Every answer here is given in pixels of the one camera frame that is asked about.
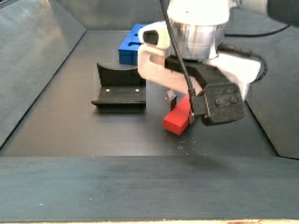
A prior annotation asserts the blue foam shape board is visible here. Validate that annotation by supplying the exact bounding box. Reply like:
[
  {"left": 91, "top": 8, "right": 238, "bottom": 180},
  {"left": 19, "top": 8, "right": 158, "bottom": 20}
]
[{"left": 118, "top": 24, "right": 146, "bottom": 66}]

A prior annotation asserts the black curved fixture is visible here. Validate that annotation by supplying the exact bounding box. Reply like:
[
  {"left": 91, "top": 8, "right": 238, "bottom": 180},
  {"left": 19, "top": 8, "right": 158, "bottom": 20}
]
[{"left": 91, "top": 64, "right": 146, "bottom": 111}]

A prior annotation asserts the black camera cable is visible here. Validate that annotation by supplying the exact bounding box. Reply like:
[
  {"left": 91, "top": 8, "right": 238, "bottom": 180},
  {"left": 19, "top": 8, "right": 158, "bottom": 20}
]
[{"left": 159, "top": 0, "right": 208, "bottom": 117}]

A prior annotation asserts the red rectangular block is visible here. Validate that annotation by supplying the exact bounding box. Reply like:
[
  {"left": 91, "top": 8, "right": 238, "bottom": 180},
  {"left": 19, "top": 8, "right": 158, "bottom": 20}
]
[{"left": 163, "top": 95, "right": 191, "bottom": 136}]

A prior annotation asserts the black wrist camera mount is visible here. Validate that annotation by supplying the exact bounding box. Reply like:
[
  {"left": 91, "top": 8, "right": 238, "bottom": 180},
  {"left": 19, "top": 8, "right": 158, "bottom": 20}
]
[{"left": 164, "top": 55, "right": 248, "bottom": 127}]

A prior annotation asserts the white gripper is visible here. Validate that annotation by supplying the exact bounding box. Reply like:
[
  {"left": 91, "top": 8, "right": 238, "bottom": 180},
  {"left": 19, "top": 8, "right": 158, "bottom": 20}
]
[{"left": 138, "top": 21, "right": 260, "bottom": 124}]

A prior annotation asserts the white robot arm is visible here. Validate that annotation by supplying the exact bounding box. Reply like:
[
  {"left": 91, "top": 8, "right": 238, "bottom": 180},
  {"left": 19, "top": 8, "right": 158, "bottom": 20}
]
[{"left": 138, "top": 0, "right": 262, "bottom": 125}]

